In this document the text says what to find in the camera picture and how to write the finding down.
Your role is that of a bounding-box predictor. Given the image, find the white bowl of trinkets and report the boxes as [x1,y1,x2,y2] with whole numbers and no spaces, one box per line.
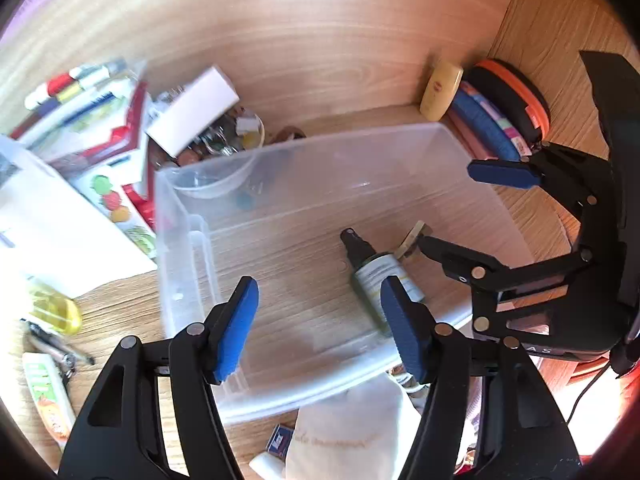
[169,109,266,201]

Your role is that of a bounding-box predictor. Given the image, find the white paper sheets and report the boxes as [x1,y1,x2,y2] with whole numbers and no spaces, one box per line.
[1,136,156,298]

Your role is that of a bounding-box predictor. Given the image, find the clear plastic storage bin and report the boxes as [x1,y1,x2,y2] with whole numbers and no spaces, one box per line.
[154,122,532,424]

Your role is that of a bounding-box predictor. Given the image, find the black orange round case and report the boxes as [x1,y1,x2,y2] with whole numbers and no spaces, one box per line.
[463,58,551,146]

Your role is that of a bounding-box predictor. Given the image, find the white orange glue bottle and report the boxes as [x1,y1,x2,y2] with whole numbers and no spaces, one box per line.
[22,352,76,450]

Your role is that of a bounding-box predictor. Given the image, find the yellow lotion bottle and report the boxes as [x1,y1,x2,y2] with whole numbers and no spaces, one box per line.
[419,60,463,122]

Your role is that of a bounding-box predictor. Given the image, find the pens and nail clipper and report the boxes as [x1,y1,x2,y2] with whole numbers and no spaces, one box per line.
[21,318,96,378]

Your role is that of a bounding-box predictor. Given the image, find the fruit sticker sheet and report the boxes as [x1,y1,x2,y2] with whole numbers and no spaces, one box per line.
[70,165,157,260]

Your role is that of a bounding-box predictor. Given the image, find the white drawstring cloth pouch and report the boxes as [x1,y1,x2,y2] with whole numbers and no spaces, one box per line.
[284,374,421,479]

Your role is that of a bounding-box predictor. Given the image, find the stack of booklets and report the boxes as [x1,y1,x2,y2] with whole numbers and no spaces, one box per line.
[11,62,150,182]

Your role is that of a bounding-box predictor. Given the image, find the yellow-green spray bottle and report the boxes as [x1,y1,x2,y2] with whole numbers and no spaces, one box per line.
[28,280,82,336]

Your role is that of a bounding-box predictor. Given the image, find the pink wallet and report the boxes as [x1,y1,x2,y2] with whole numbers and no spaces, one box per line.
[447,110,492,159]

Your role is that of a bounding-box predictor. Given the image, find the blue Max staples box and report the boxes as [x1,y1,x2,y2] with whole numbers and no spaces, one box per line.
[266,424,294,462]

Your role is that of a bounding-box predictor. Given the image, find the white small box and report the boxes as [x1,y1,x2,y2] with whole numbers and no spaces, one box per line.
[146,66,240,157]

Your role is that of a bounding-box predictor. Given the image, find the dark spray bottle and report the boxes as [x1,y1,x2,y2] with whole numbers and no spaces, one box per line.
[340,228,425,336]

